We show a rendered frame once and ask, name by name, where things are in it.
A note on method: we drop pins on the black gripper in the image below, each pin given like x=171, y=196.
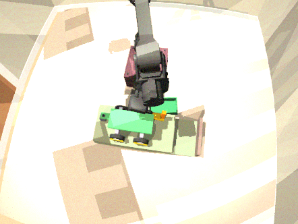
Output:
x=136, y=100

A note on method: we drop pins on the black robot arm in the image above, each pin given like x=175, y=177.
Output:
x=149, y=58

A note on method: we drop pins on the green tray floor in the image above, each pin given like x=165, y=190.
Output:
x=168, y=105

